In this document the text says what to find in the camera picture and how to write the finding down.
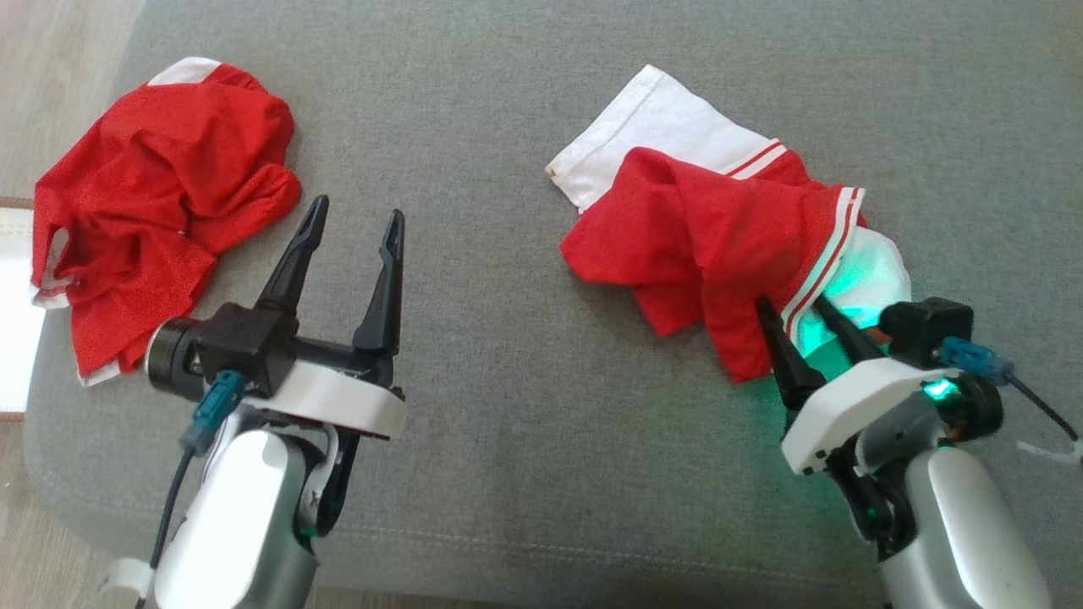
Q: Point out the white rug brown edge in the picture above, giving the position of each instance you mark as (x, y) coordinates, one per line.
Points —
(13, 321)

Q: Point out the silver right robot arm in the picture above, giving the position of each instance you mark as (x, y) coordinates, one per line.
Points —
(964, 524)

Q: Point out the red shirt white sleeves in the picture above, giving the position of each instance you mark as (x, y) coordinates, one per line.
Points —
(702, 228)

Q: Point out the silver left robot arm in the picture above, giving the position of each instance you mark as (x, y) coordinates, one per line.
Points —
(237, 507)

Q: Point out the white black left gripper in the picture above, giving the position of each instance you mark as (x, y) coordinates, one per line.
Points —
(338, 397)

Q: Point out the red shorts white band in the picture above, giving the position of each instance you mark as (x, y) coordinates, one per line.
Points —
(161, 186)

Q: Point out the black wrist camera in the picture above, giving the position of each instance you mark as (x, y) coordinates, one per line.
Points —
(926, 326)
(241, 342)

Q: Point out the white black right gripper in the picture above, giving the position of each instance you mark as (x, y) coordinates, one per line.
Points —
(846, 406)

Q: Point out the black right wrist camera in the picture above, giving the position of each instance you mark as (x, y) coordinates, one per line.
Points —
(926, 326)

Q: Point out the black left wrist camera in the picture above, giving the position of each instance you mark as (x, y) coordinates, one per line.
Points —
(241, 342)

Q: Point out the grey sofa seat cushion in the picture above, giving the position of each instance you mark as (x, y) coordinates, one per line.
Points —
(508, 127)

